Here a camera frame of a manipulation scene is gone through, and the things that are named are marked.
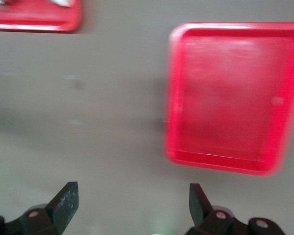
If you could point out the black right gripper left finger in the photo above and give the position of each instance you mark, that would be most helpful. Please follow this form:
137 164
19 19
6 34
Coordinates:
51 220

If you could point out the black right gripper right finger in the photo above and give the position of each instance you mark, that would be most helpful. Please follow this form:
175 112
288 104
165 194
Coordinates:
210 222

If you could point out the empty red plastic tray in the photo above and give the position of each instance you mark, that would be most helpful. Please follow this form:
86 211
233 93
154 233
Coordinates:
235 98

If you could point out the red tray holding valves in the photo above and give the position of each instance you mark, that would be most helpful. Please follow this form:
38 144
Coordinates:
34 17

